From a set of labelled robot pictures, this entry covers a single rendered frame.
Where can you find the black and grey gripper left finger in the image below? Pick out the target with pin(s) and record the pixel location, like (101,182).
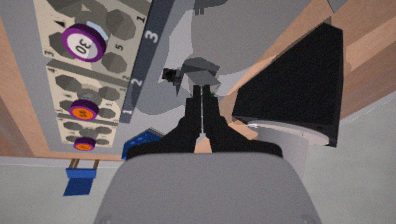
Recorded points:
(182,139)

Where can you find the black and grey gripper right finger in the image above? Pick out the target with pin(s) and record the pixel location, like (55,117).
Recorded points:
(224,138)

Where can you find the blue tube rack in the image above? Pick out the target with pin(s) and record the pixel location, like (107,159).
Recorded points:
(143,138)

